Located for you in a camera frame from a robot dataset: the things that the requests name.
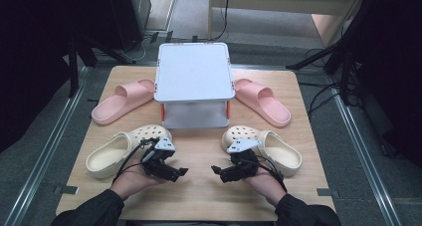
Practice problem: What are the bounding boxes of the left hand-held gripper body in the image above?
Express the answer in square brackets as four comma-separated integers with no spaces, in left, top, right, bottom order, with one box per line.
[140,135,180,179]

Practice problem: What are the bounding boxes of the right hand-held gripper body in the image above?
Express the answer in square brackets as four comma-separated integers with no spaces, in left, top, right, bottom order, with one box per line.
[226,138,264,182]

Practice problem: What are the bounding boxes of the cream clog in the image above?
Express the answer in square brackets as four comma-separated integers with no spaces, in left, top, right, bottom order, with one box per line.
[85,123,173,180]
[221,124,304,178]

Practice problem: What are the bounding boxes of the pink slipper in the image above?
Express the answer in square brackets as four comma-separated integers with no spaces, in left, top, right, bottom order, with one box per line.
[233,78,293,128]
[91,78,156,126]

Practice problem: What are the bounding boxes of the white two-tier shoe rack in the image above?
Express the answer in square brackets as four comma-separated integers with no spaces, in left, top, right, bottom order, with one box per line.
[152,41,237,130]

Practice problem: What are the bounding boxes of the person's right hand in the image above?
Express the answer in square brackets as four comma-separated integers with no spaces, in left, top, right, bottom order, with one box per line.
[244,171,289,207]

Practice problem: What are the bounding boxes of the person's left hand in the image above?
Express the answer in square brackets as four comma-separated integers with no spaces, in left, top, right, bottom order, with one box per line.
[109,157,167,201]

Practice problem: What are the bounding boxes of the black tripod stand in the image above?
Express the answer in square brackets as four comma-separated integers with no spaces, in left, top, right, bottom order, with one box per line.
[66,36,133,100]
[286,0,369,105]

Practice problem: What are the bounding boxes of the dark cabinet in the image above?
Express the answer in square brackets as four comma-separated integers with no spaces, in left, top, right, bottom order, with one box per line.
[79,0,152,52]

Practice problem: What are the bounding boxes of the light wooden cabinet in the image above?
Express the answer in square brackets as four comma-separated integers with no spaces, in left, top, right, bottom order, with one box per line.
[208,0,366,49]

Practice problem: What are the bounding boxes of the right hand-held gripper cable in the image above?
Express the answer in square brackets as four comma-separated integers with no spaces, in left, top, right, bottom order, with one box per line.
[257,154,289,192]

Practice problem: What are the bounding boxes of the hand-held gripper cable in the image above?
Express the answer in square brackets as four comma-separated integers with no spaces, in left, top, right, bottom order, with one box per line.
[111,137,160,184]
[257,154,289,192]

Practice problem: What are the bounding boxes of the left hand-held gripper cable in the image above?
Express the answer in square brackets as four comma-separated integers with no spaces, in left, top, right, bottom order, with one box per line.
[111,137,160,184]

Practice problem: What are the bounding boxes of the black floor cables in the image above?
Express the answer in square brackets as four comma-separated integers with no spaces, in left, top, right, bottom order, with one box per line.
[307,81,343,116]

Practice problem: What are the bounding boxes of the grey table bracket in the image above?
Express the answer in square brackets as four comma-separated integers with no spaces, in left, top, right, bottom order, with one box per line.
[53,184,80,196]
[316,187,341,199]

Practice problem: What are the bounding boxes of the white floor cable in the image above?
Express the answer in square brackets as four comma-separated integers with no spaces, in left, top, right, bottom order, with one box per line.
[120,36,147,62]

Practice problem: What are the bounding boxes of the metal floor rail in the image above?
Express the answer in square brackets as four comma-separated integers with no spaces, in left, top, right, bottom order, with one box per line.
[2,66,92,226]
[331,86,403,226]

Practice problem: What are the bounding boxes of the black hanging cable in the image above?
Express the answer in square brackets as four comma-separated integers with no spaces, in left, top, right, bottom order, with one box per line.
[212,0,232,42]

